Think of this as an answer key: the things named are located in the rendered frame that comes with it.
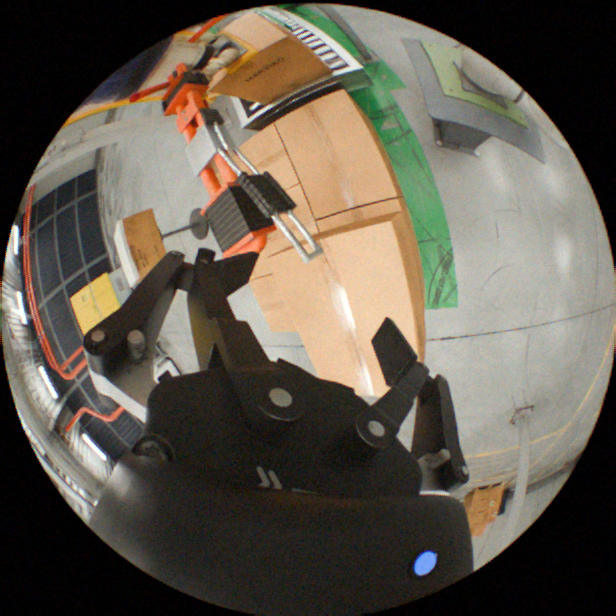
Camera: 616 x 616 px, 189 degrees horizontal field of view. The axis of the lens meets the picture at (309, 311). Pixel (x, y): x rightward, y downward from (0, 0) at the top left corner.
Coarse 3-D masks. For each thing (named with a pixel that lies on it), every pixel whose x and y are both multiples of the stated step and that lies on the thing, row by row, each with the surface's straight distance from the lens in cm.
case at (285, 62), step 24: (240, 24) 132; (264, 24) 112; (264, 48) 91; (288, 48) 95; (240, 72) 97; (264, 72) 102; (288, 72) 107; (312, 72) 112; (240, 96) 110; (264, 96) 117
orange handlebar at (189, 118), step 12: (192, 36) 75; (180, 72) 58; (192, 96) 44; (180, 108) 47; (192, 108) 41; (180, 120) 43; (192, 120) 44; (180, 132) 42; (192, 132) 40; (216, 156) 32; (228, 168) 30; (204, 180) 34; (216, 180) 33; (228, 180) 29; (216, 192) 32; (264, 240) 27; (240, 252) 30
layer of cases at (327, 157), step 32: (288, 128) 112; (320, 128) 104; (352, 128) 99; (256, 160) 121; (288, 160) 108; (320, 160) 100; (352, 160) 95; (384, 160) 99; (288, 192) 108; (320, 192) 99; (352, 192) 94; (384, 192) 91; (288, 224) 109; (320, 224) 101; (416, 256) 112; (256, 288) 138; (288, 320) 135
